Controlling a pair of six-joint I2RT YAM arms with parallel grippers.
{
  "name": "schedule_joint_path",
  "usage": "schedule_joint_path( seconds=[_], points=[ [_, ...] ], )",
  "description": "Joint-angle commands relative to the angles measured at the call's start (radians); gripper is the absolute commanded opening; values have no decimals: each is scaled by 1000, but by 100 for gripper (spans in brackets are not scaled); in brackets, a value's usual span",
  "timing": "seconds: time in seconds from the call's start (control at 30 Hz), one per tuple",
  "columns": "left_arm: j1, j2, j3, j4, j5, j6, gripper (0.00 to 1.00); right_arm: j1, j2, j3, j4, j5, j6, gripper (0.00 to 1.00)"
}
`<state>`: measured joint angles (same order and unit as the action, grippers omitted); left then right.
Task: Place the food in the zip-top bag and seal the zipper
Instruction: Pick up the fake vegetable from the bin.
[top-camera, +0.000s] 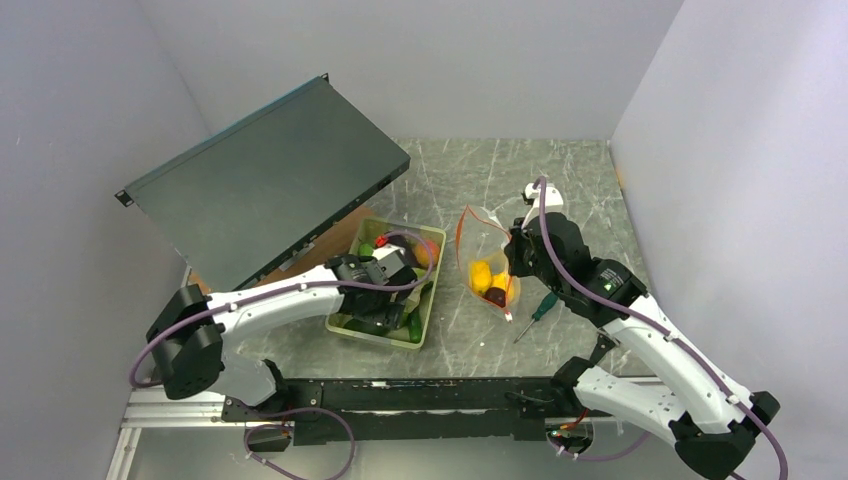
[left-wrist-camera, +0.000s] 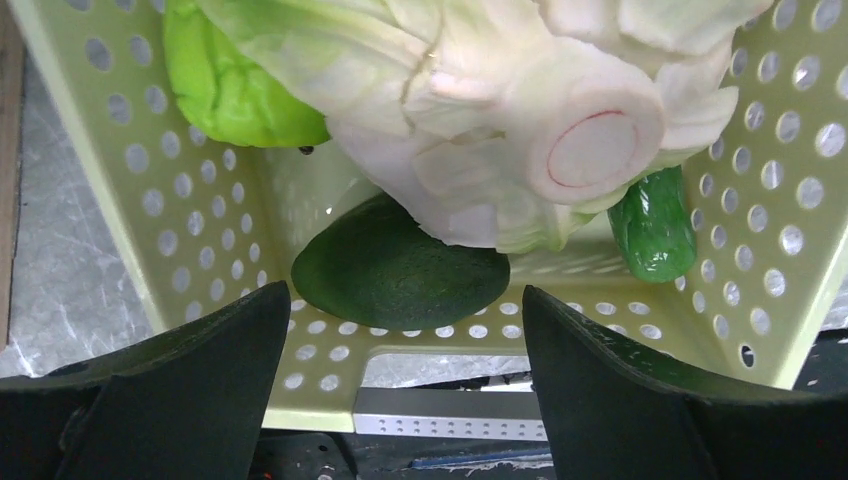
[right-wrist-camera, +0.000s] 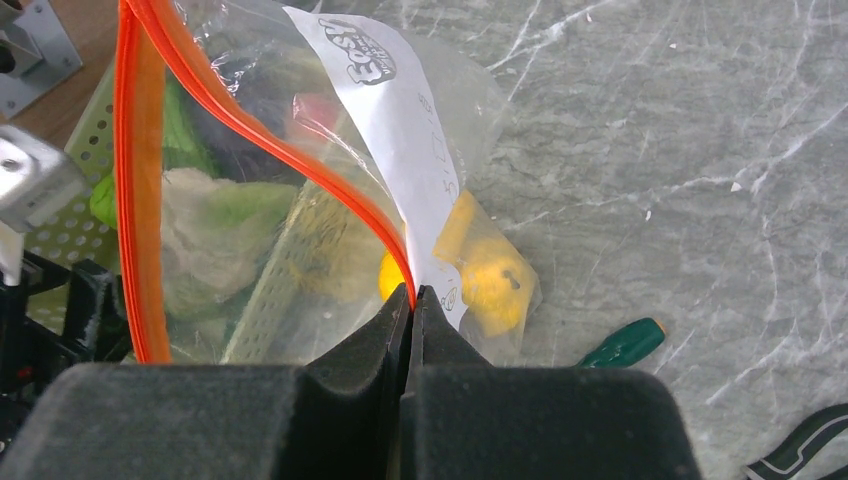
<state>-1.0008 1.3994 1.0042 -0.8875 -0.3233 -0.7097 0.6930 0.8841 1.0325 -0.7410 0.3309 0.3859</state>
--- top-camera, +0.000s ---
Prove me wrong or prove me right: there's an orange red peach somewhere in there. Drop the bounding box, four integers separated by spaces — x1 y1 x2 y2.
413 239 441 269

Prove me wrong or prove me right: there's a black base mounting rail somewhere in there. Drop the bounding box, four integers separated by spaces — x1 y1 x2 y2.
222 376 600 446

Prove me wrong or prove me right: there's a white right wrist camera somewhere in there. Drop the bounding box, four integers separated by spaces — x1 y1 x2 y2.
522 183 564 226

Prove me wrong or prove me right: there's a light green plastic tray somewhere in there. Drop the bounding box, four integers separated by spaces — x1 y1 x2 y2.
324 217 447 350

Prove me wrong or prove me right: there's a green handled screwdriver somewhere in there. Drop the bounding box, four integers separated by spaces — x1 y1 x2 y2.
514 292 559 343

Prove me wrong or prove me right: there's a clear zip bag orange zipper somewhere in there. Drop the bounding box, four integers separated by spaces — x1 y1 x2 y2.
455 205 521 323

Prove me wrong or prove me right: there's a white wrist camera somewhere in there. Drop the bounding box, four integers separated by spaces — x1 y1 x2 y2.
372 243 413 276
522 183 564 226

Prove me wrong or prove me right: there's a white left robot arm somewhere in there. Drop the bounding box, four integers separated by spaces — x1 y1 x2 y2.
143 251 424 420

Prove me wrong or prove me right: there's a dark grey rack server chassis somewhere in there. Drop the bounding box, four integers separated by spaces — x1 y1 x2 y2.
116 75 410 291

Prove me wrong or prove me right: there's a yellow corn cob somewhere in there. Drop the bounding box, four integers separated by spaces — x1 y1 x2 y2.
469 260 493 296

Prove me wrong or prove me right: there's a dark red plum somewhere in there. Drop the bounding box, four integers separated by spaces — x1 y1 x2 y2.
483 287 508 309

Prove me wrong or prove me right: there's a green cucumber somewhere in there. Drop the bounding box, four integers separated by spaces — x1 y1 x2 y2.
407 282 434 345

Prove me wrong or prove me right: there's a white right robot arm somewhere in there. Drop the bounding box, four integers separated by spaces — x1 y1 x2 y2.
504 213 788 479

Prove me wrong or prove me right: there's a white cauliflower with leaves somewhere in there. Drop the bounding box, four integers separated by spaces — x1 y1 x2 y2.
396 281 429 318

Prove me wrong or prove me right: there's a green bell pepper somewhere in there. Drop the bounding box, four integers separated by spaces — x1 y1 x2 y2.
357 243 375 257

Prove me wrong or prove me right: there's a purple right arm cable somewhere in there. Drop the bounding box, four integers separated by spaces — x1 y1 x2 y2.
536 175 790 480

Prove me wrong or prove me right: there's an aluminium frame rail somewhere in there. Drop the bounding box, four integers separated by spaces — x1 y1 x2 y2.
105 387 225 480

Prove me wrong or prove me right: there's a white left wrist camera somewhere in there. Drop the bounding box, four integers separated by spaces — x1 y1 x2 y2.
372 243 413 276

